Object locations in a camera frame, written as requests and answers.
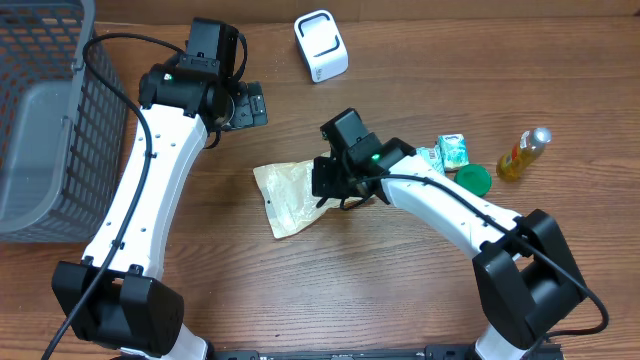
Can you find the green lid glass jar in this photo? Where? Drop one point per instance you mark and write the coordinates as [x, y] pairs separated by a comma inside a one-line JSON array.
[[474, 178]]

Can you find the green white tissue pack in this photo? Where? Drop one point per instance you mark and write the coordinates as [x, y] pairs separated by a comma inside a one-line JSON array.
[[454, 151]]

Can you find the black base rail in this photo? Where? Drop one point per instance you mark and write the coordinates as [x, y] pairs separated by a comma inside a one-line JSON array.
[[350, 355]]

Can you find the yellow drink bottle silver cap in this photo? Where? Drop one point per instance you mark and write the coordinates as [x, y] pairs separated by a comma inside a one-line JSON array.
[[532, 143]]

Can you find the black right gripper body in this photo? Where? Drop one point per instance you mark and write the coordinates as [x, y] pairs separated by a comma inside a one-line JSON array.
[[333, 180]]

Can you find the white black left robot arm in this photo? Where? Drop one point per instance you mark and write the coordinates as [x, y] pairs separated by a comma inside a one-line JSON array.
[[114, 296]]

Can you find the grey plastic mesh basket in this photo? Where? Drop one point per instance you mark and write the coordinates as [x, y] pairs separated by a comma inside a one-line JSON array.
[[61, 128]]

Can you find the teal wipes packet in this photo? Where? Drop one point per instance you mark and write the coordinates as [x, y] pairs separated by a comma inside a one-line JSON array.
[[433, 157]]

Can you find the white black barcode scanner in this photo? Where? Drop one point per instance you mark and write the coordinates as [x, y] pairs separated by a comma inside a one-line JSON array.
[[321, 45]]

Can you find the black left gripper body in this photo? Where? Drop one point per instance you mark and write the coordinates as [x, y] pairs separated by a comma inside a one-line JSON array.
[[248, 109]]

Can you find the brown Panera snack bag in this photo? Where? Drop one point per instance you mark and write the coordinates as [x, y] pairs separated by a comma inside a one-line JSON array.
[[287, 192]]

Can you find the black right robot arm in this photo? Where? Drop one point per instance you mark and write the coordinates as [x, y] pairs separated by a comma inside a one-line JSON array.
[[526, 275]]

